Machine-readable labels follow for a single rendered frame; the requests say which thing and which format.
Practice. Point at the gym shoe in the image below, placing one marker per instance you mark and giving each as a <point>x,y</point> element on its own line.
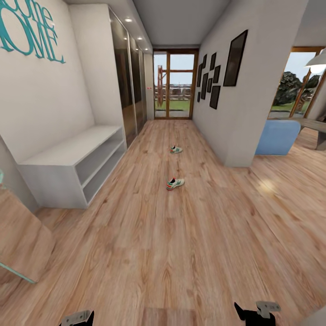
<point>174,182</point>
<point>175,150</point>

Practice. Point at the door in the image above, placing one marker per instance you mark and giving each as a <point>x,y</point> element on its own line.
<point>299,86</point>
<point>174,82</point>

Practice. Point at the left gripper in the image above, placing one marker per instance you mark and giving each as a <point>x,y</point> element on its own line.
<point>88,322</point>

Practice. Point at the standing mirror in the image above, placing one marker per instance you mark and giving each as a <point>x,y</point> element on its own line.
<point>25,243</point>

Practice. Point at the coffee table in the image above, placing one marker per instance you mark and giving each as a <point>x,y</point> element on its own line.
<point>312,124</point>

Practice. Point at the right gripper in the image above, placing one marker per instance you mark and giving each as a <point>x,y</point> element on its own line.
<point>252,318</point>

